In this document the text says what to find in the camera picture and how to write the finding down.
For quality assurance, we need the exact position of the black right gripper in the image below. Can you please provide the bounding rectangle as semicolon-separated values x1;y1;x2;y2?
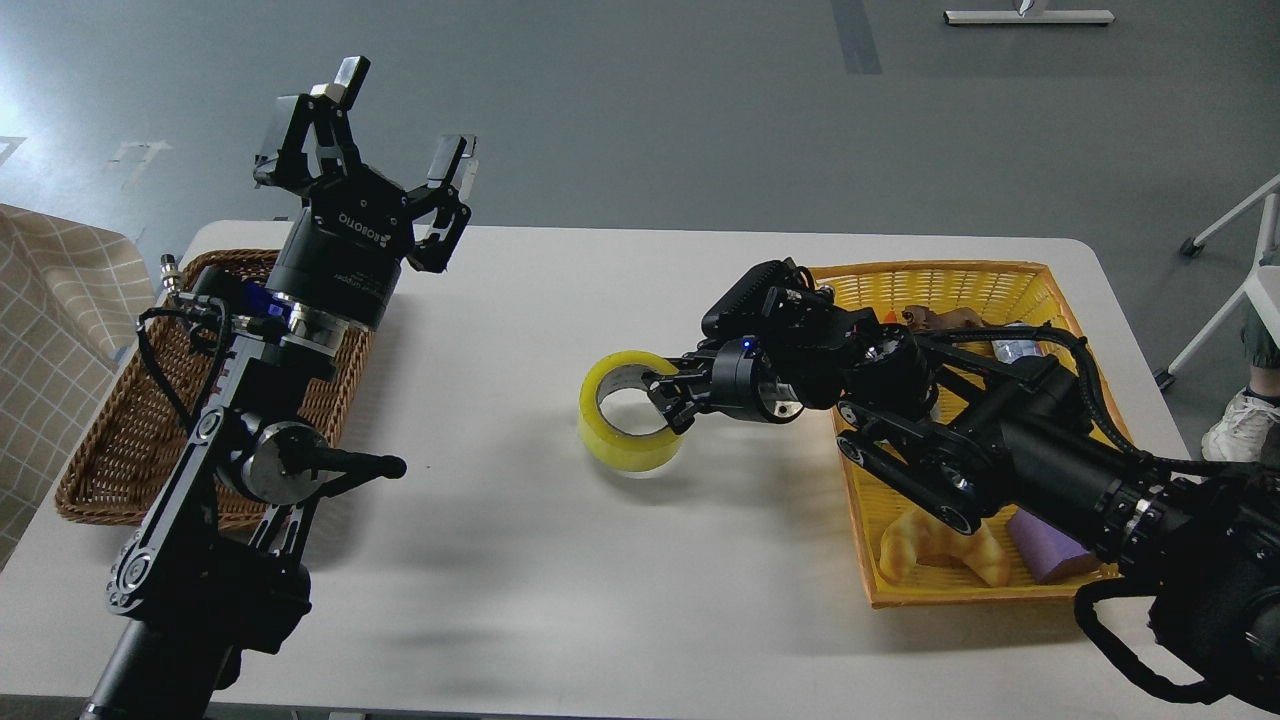
645;340;803;436

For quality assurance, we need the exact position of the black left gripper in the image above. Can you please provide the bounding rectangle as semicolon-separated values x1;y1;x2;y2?
253;56;476;331

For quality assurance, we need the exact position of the yellow tape roll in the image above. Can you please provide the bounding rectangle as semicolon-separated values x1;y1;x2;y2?
577;350;684;473

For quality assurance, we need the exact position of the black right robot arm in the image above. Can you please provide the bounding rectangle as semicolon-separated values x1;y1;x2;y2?
640;259;1279;712

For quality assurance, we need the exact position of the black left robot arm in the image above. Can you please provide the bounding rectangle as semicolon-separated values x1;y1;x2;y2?
79;56;474;719

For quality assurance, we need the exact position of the brown toy lion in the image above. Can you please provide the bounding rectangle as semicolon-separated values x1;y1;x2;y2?
899;305;989;332

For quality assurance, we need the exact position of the toy croissant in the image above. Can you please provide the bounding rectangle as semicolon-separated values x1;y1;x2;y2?
878;509;1012;587

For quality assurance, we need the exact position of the beige checkered cloth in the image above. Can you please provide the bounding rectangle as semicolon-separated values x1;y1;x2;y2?
1;205;155;560

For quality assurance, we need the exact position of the small blue white can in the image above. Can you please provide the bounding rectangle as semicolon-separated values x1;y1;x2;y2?
991;334;1047;364

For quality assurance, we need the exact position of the purple foam block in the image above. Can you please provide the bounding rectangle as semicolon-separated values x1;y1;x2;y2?
1006;509;1102;584

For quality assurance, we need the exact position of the white metal stand base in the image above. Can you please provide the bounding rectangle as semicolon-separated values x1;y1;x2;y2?
943;1;1116;26

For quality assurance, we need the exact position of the white sneaker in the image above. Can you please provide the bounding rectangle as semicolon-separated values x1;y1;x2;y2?
1199;388;1279;462

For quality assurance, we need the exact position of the white chair leg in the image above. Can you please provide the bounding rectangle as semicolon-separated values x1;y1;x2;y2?
1153;172;1280;391

